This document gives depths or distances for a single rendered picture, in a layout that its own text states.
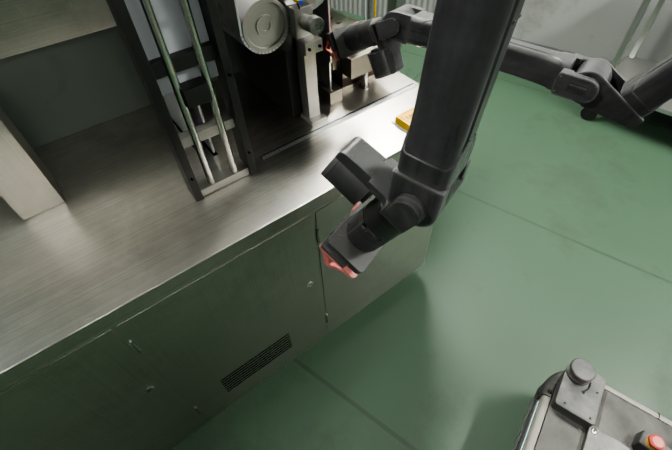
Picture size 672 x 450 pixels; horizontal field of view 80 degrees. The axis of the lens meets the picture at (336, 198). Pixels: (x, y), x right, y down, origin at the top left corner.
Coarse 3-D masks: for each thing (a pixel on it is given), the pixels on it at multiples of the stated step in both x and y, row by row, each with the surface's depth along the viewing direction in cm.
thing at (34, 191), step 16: (0, 112) 80; (0, 128) 78; (16, 128) 86; (0, 144) 79; (16, 144) 81; (0, 160) 81; (16, 160) 83; (32, 160) 85; (0, 176) 83; (16, 176) 84; (32, 176) 86; (48, 176) 91; (0, 192) 84; (16, 192) 86; (32, 192) 88; (48, 192) 90; (16, 208) 88; (32, 208) 90; (48, 208) 92
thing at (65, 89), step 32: (96, 32) 101; (224, 32) 122; (0, 64) 93; (32, 64) 97; (64, 64) 101; (96, 64) 106; (128, 64) 110; (0, 96) 97; (32, 96) 101; (64, 96) 105; (96, 96) 110; (128, 96) 115; (32, 128) 105; (64, 128) 110
